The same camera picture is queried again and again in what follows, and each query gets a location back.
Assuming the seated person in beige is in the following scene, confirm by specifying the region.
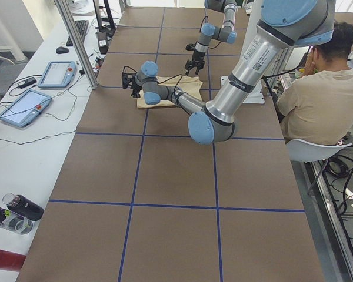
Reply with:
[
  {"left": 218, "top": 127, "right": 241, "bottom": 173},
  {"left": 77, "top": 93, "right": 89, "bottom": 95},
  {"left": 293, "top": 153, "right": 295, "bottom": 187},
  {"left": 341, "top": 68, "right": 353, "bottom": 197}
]
[{"left": 275, "top": 22, "right": 353, "bottom": 145}]

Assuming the far blue teach pendant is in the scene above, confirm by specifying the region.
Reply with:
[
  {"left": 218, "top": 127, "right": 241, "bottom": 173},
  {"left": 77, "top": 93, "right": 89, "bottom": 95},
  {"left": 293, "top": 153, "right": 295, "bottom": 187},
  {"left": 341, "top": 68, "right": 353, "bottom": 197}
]
[{"left": 38, "top": 61, "right": 76, "bottom": 89}]

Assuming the white chair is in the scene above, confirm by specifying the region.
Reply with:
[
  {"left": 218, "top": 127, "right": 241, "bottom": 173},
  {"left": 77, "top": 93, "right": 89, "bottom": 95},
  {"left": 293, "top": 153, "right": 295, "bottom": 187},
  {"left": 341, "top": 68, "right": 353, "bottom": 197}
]
[{"left": 286, "top": 139, "right": 352, "bottom": 194}]

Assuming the brown table mat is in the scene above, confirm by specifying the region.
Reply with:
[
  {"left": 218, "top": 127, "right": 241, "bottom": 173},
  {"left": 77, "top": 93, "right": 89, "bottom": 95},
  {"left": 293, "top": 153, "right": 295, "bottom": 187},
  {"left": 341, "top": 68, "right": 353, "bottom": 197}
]
[{"left": 17, "top": 7, "right": 353, "bottom": 282}]

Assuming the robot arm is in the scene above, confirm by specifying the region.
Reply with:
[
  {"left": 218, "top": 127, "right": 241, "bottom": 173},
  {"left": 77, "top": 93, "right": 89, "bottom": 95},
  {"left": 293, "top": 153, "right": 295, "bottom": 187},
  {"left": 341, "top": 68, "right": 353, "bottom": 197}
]
[
  {"left": 185, "top": 0, "right": 238, "bottom": 75},
  {"left": 122, "top": 1, "right": 335, "bottom": 145}
]

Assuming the black keyboard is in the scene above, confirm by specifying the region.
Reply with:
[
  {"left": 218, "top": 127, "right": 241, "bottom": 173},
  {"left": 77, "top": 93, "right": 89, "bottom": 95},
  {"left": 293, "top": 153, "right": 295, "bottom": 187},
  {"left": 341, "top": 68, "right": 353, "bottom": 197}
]
[{"left": 66, "top": 19, "right": 89, "bottom": 47}]

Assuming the black computer mouse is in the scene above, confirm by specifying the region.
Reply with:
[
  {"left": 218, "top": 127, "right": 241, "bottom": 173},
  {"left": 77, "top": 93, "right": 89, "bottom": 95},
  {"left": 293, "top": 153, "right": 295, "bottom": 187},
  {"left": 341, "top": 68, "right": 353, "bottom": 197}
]
[{"left": 55, "top": 46, "right": 69, "bottom": 55}]

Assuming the aluminium frame post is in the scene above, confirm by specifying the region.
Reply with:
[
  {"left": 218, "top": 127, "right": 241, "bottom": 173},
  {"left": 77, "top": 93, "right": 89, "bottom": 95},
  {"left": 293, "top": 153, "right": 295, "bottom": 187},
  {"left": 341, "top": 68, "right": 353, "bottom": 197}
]
[{"left": 54, "top": 0, "right": 98, "bottom": 90}]

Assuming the blue teach pendant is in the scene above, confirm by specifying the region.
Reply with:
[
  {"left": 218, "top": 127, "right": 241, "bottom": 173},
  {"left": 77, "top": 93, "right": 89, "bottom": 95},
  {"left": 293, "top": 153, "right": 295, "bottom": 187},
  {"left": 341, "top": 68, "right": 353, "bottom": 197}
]
[
  {"left": 0, "top": 89, "right": 52, "bottom": 128},
  {"left": 38, "top": 61, "right": 76, "bottom": 89}
]

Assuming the black water bottle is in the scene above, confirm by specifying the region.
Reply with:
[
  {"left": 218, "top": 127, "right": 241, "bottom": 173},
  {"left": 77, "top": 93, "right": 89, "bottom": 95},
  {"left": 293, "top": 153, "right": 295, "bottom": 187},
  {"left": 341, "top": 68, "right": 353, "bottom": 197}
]
[{"left": 2, "top": 193, "right": 44, "bottom": 221}]

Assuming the beige long-sleeve printed shirt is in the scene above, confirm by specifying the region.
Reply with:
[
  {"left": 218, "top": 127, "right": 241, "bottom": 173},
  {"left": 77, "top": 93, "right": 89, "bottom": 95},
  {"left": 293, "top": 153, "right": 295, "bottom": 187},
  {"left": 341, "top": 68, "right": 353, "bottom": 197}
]
[{"left": 136, "top": 75, "right": 203, "bottom": 109}]

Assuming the clear dark water bottle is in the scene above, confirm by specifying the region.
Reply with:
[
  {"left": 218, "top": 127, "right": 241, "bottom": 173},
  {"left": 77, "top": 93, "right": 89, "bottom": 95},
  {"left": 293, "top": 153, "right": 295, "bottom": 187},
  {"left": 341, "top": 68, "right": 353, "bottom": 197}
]
[{"left": 0, "top": 207, "right": 33, "bottom": 235}]

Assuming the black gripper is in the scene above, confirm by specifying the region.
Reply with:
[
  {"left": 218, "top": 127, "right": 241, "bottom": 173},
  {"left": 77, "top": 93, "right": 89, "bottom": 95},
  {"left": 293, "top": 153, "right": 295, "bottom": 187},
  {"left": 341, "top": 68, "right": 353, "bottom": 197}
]
[
  {"left": 121, "top": 72, "right": 141, "bottom": 99},
  {"left": 185, "top": 43, "right": 207, "bottom": 75}
]

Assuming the red bottle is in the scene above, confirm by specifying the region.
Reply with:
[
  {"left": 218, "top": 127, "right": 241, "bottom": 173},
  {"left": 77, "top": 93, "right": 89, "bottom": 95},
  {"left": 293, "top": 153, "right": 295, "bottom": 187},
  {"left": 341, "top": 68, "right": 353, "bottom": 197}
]
[{"left": 0, "top": 249, "right": 26, "bottom": 272}]

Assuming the near blue teach pendant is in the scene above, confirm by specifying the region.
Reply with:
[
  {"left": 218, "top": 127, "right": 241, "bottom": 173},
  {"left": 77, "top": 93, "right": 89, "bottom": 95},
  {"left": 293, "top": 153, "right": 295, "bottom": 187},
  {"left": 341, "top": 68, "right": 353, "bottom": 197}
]
[{"left": 0, "top": 89, "right": 52, "bottom": 128}]

